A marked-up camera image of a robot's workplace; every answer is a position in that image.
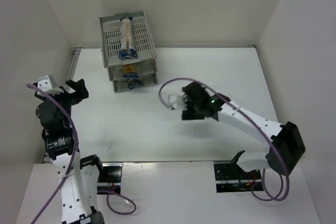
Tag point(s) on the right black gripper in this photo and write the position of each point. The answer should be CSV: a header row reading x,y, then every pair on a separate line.
x,y
191,102

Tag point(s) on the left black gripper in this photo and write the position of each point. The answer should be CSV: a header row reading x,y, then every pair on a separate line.
x,y
72,93

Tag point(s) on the blue silver spaghetti bag front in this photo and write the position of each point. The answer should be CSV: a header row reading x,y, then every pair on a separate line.
x,y
134,83

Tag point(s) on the blue orange spaghetti bag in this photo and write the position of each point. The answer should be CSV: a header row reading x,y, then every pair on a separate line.
x,y
129,71
127,46

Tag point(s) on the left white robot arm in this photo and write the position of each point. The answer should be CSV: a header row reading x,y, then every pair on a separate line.
x,y
77,175

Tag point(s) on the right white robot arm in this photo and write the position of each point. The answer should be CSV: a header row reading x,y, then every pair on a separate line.
x,y
284,141

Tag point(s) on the grey stacked tray shelf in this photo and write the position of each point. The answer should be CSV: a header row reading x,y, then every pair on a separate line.
x,y
145,64

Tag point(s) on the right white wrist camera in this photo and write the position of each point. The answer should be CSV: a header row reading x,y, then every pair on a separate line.
x,y
177,102

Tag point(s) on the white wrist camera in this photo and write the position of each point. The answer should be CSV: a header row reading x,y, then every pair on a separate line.
x,y
48,85
177,102

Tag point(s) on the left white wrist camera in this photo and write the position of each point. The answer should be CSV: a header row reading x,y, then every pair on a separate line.
x,y
48,85

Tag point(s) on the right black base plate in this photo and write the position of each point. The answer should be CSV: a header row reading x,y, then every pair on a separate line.
x,y
232,179

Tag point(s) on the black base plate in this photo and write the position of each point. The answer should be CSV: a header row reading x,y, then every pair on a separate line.
x,y
109,178
232,179

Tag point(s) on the aluminium frame rail left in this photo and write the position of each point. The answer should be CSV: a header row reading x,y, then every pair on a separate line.
x,y
70,75

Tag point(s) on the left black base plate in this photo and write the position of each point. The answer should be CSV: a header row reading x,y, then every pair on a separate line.
x,y
109,178

